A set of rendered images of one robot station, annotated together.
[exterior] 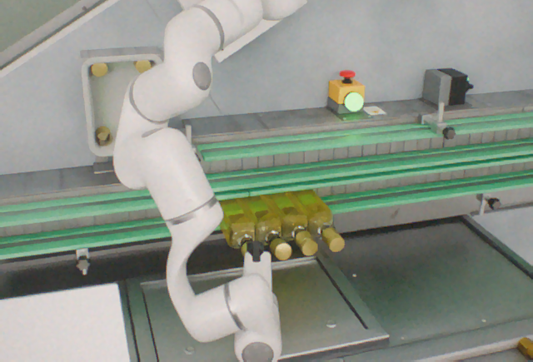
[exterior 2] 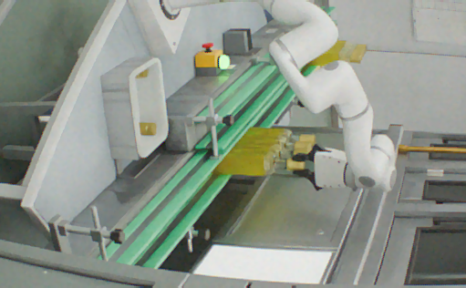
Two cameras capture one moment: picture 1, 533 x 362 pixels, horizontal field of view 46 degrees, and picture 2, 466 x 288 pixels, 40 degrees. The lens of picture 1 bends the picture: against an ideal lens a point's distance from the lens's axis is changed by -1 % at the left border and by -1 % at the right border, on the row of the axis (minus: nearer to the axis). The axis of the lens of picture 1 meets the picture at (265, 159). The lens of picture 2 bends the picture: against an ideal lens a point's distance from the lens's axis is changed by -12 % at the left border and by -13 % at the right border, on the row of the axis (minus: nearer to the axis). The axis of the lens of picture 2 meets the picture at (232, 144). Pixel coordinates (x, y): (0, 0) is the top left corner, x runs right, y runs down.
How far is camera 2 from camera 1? 1.53 m
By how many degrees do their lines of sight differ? 48
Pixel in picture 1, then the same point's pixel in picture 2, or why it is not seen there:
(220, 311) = (384, 159)
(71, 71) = (98, 96)
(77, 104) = (102, 125)
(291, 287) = (292, 190)
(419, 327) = not seen: hidden behind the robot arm
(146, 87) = (305, 44)
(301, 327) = (335, 195)
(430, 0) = not seen: outside the picture
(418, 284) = not seen: hidden behind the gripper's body
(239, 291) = (384, 144)
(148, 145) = (345, 70)
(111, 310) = (246, 252)
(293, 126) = (217, 87)
